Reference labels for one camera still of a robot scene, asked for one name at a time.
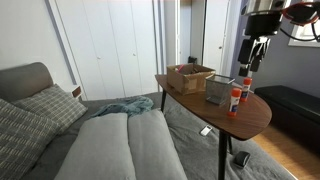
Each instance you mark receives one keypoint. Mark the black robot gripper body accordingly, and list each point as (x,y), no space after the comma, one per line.
(261,25)

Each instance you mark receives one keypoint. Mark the small white remote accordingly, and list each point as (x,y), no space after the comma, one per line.
(206,130)

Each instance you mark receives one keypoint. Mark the long grey pillow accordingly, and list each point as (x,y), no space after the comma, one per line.
(98,150)
(151,146)

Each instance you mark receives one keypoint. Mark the grey plaid pillow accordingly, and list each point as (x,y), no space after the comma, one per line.
(51,106)

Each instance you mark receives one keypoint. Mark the teal crumpled blanket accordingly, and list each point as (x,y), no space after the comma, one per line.
(128,105)

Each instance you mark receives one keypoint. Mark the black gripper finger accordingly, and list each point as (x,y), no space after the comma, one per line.
(260,53)
(246,55)

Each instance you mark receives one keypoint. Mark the small black case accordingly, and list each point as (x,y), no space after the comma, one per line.
(241,159)

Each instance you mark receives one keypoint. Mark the white window frame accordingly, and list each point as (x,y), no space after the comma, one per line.
(300,41)

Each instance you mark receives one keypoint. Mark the small dark object by doorway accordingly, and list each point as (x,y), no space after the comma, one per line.
(192,60)

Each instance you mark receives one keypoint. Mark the dark wooden oval table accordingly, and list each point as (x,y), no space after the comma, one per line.
(246,116)

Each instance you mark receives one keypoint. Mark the white room door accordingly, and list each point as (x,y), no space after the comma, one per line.
(216,36)

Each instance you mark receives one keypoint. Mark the grey upholstered headboard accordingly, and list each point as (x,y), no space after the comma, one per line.
(23,80)

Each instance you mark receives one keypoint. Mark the dark item in cardboard box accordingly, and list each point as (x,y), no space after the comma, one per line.
(195,70)

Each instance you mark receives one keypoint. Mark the red item in cardboard box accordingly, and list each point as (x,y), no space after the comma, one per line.
(180,68)

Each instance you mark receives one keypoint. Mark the white bifold closet door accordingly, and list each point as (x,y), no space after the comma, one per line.
(93,50)
(136,46)

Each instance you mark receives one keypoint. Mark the grey sofa bed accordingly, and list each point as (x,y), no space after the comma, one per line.
(196,150)

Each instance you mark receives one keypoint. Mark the black storage bench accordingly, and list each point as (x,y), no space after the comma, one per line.
(293,110)

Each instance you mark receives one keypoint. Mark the grey dashed pattern pillow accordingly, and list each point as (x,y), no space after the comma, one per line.
(21,140)

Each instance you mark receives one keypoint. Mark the brown cardboard box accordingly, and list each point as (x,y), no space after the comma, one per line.
(186,80)

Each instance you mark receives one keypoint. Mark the white and brown nightstand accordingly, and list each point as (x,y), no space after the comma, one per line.
(76,91)

